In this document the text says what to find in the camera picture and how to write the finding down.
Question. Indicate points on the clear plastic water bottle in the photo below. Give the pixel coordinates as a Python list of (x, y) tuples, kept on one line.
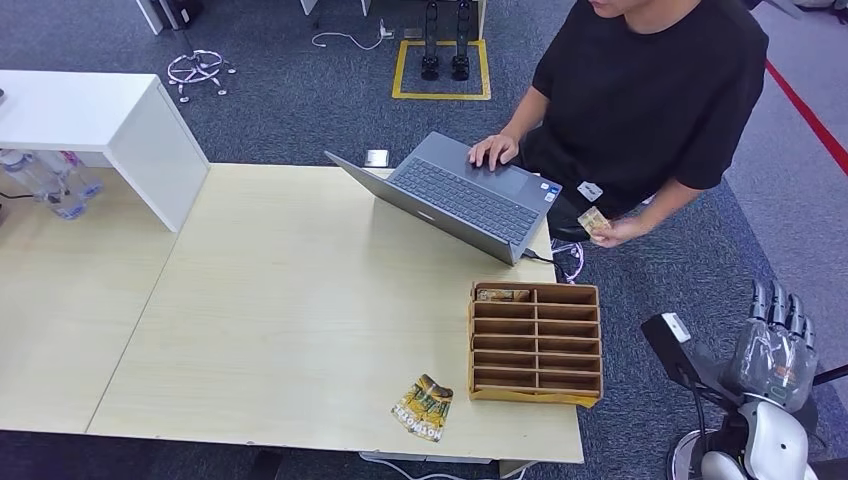
[(40, 185), (79, 179)]

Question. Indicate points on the grey open laptop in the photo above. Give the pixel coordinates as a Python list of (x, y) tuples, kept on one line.
[(464, 199)]

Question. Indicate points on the silver chair star base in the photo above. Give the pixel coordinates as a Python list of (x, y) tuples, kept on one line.
[(197, 69)]

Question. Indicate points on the black box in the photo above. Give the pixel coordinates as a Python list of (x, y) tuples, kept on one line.
[(182, 12)]

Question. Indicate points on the person's right forearm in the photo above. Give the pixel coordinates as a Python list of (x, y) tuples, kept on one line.
[(524, 118)]

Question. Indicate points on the white desk riser shelf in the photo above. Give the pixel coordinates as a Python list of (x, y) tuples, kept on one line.
[(99, 112)]

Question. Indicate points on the brown patterned card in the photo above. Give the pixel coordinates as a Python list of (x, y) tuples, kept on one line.
[(591, 218)]

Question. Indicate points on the wooden slotted card organizer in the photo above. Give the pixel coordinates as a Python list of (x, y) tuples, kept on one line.
[(536, 344)]

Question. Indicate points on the person's left hand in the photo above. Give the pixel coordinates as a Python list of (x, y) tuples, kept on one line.
[(623, 232)]

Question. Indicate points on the patterned card in organizer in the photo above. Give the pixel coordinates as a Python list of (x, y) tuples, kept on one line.
[(502, 295)]

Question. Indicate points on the chrome rimmed dark round base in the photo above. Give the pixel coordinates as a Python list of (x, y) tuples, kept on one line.
[(679, 457)]

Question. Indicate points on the yellow green card sleeve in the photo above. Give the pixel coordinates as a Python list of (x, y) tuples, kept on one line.
[(422, 411)]

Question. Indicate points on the black wrist camera white cap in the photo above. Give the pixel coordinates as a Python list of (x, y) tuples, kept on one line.
[(669, 351)]

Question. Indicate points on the black stand pole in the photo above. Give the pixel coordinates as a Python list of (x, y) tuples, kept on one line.
[(831, 375)]

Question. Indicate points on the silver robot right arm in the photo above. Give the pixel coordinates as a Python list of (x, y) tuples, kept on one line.
[(768, 444)]

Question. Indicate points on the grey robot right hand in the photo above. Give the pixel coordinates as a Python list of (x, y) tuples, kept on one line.
[(772, 361)]

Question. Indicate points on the grey floor plate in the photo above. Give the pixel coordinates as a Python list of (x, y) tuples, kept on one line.
[(413, 32)]

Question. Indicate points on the person's left forearm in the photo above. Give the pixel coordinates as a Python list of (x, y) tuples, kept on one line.
[(669, 205)]

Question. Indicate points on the white furniture leg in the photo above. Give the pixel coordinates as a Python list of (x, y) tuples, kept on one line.
[(151, 14)]

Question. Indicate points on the black round stand base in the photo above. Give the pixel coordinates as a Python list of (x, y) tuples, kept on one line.
[(809, 417)]

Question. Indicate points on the chrome stool base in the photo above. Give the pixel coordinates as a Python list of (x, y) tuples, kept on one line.
[(574, 258)]

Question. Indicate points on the white power adapter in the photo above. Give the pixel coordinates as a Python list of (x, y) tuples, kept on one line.
[(385, 29)]

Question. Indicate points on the silver floor socket plate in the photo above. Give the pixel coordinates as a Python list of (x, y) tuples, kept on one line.
[(377, 158)]

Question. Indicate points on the person's right hand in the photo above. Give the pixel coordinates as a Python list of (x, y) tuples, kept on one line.
[(493, 149)]

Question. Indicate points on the black robot leg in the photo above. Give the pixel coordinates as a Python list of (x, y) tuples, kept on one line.
[(430, 46), (461, 46)]

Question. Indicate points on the white name badge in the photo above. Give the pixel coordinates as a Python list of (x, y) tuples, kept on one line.
[(590, 191)]

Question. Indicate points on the person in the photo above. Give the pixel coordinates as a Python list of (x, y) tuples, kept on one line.
[(649, 93)]

